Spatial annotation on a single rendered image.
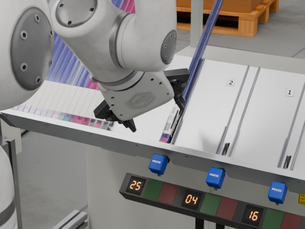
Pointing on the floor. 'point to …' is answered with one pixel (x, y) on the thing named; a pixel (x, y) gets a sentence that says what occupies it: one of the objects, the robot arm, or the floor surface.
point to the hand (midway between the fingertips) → (154, 112)
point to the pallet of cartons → (232, 15)
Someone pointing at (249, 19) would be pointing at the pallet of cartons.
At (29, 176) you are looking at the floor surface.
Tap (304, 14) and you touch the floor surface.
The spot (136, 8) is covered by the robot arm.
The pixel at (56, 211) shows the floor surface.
